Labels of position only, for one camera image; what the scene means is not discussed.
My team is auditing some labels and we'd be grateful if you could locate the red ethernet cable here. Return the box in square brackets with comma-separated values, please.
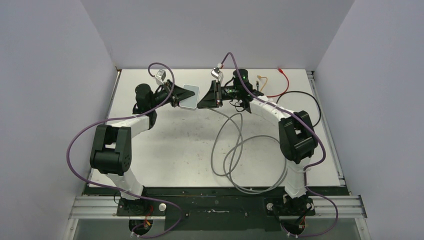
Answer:
[264, 67, 290, 99]

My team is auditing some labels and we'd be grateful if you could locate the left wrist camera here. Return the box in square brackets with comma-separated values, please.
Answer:
[154, 69, 166, 85]

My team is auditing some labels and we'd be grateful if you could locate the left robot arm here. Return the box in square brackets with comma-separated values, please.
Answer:
[89, 80, 200, 216]

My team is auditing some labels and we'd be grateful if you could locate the aluminium rail frame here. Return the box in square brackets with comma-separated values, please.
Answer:
[62, 69, 372, 240]

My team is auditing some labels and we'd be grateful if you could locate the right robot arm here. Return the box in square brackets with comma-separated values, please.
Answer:
[197, 67, 323, 214]

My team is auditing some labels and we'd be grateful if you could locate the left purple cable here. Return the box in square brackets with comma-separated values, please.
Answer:
[66, 62, 184, 239]

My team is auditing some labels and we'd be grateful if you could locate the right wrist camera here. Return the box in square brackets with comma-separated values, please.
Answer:
[210, 62, 224, 83]

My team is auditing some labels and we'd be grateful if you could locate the black ethernet cable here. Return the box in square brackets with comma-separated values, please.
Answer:
[255, 80, 322, 129]

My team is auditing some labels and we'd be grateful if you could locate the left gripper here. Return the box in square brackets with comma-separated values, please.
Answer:
[148, 79, 194, 110]

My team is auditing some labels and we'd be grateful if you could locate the yellow ethernet cable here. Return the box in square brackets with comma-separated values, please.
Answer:
[256, 75, 269, 95]

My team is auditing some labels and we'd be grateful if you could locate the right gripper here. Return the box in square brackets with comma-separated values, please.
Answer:
[197, 80, 241, 109]

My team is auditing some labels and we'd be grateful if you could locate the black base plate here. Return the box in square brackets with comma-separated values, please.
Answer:
[82, 186, 350, 233]

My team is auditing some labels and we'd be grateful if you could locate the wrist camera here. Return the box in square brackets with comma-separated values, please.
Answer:
[154, 69, 166, 85]
[210, 62, 224, 83]

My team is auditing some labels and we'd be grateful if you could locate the white network switch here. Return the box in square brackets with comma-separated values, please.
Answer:
[179, 84, 200, 111]

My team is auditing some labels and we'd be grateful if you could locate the grey ethernet cable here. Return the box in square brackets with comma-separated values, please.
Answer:
[205, 107, 288, 195]

